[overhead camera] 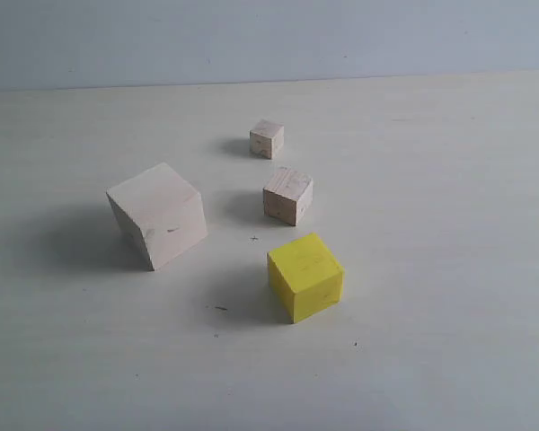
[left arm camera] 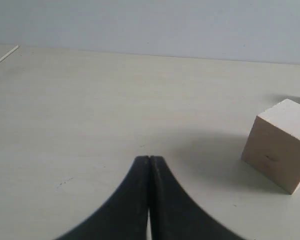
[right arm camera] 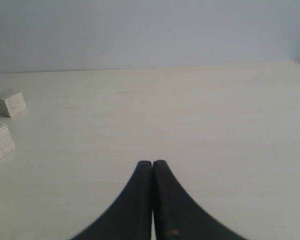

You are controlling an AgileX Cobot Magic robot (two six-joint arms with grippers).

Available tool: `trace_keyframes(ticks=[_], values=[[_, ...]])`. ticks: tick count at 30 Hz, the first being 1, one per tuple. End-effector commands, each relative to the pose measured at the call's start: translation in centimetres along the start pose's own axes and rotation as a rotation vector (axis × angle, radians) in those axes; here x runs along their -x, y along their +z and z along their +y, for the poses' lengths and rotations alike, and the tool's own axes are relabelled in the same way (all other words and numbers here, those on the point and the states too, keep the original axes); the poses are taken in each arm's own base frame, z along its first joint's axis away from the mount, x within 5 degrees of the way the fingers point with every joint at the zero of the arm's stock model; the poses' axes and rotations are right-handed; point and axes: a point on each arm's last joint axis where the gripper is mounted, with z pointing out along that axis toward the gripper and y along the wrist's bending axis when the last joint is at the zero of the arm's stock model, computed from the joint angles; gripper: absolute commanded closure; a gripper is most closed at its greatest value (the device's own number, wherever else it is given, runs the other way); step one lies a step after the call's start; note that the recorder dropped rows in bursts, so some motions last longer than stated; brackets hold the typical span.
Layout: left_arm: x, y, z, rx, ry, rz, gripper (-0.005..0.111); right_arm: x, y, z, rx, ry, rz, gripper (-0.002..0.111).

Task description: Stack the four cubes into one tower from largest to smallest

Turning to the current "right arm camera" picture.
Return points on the small wooden cube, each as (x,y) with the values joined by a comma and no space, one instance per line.
(11,103)

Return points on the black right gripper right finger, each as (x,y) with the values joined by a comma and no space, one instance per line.
(177,216)

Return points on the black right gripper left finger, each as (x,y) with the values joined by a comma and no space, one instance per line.
(129,217)

